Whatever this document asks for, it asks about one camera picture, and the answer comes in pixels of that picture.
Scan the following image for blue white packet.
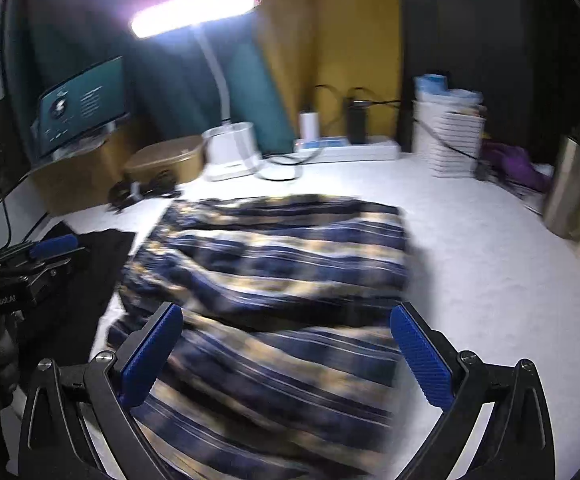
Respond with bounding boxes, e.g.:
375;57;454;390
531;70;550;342
415;74;483;106

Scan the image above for brown lidded box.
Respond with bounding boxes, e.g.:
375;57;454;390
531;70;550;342
124;136;207;186

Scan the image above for person's left hand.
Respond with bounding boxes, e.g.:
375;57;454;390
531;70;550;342
0;310;25;406

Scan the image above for white ribbed container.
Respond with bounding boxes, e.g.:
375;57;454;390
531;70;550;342
412;97;488;178

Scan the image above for black cable bundle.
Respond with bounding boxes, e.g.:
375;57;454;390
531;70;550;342
107;172;183;211

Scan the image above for teal padded panel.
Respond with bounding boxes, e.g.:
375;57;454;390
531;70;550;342
20;0;295;156

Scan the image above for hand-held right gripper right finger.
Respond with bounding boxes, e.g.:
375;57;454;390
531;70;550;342
390;302;555;480

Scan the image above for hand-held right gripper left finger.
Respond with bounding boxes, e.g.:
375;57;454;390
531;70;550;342
17;302;185;480

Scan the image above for white desk lamp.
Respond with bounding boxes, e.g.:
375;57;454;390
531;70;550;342
129;0;263;182

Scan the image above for blue plaid pants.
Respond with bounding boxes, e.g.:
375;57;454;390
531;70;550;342
105;194;413;478

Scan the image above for white charger plug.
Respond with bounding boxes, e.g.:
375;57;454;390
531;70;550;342
300;111;321;142

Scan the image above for stainless steel tumbler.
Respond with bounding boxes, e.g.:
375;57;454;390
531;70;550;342
542;135;580;241

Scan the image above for black cloth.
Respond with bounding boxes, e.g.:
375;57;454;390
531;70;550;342
17;230;138;361

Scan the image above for purple cloth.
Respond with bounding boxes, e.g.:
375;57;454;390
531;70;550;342
482;141;553;193

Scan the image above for black power adapter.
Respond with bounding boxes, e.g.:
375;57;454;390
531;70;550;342
345;96;371;145

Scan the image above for white power strip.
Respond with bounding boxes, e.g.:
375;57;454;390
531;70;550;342
294;135;401;162

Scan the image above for tablet screen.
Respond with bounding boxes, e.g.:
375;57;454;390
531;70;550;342
31;56;131;163

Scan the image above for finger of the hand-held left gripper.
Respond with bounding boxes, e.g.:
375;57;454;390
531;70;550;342
0;234;80;263
30;252;91;286

